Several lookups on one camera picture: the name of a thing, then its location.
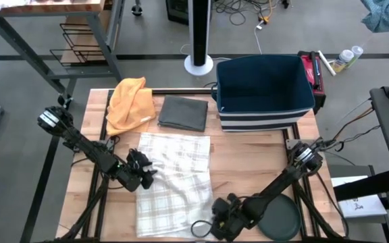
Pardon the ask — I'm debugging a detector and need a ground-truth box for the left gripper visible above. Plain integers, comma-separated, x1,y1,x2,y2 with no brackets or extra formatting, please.
115,149,158,192

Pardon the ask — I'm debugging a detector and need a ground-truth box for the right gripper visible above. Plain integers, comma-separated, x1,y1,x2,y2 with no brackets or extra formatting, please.
211,194,260,242

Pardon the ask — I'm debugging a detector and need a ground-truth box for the grey kitchen towel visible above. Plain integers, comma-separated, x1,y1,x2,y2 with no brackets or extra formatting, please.
157,94,209,133

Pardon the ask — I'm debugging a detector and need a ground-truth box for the yellow towel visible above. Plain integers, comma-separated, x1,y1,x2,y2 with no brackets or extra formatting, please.
105,76,157,136

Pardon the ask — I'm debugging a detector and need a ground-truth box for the dark green round plate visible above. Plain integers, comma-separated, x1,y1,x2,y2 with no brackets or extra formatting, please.
257,192,303,242

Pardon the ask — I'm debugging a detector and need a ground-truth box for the black caster wheel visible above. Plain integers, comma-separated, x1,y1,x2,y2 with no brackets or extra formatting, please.
57,93,75,111
130,0,144,17

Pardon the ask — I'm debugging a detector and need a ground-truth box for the white printed box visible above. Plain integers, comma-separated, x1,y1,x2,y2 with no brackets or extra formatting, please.
330,175,388,224

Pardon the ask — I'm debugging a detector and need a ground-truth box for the navy white striped fabric bin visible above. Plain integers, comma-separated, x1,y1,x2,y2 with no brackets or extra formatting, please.
211,54,316,133

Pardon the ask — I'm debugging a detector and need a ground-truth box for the black padded bar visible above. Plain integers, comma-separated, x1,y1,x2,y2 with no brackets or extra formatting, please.
332,168,389,203

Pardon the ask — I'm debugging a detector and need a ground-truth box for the white black tower fan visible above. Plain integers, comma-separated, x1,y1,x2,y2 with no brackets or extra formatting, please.
183,0,214,77

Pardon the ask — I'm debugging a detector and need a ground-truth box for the tan wooden board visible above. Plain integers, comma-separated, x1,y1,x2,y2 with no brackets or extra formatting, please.
60,13,114,65

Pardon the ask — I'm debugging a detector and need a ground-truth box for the black box on floor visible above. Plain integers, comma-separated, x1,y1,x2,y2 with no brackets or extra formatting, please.
165,0,190,26

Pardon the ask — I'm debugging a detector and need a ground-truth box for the red black tool case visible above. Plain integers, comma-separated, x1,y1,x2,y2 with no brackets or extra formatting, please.
297,50,327,114

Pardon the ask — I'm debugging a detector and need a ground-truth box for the white plastic tube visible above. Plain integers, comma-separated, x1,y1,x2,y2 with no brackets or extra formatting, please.
317,49,337,77

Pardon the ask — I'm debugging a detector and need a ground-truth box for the green bottle white cap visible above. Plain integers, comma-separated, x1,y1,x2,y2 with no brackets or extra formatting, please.
344,45,364,70

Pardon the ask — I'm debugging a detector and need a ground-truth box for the teal patterned cloth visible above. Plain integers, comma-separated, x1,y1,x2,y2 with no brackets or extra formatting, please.
359,0,389,34

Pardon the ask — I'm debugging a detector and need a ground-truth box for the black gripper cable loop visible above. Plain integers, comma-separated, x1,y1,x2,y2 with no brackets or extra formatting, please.
190,219,215,239

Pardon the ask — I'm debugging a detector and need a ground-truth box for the black metal table rail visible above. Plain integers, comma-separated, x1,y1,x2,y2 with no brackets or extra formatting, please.
108,88,221,97

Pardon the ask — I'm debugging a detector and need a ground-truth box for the black wire rack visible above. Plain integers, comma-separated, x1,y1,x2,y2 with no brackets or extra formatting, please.
48,22,108,68

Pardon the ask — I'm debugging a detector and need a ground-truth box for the tangle of black cables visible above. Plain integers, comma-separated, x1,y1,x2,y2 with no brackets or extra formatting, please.
211,0,290,26

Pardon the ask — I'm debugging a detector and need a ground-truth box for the white power cable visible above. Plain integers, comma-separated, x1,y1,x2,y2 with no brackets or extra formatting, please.
180,20,265,62

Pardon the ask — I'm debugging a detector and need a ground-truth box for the wooden workbench grey frame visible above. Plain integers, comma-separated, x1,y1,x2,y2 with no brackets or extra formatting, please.
0,0,126,104

